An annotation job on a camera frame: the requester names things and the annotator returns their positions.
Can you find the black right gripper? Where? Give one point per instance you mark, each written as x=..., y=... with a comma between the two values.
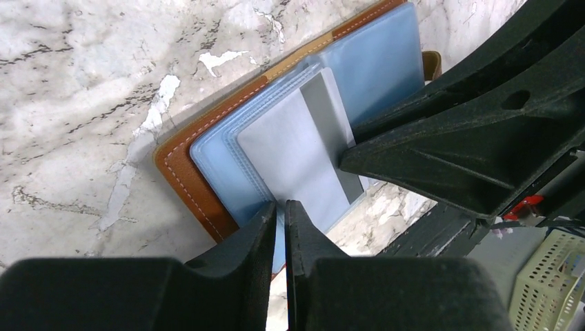
x=505, y=120

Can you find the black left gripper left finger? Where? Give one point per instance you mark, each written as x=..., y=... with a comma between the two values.
x=225, y=288

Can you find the brown leather card holder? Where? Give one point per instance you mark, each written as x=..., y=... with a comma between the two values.
x=376, y=61

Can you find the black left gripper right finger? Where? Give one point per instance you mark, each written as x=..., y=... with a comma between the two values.
x=331, y=290

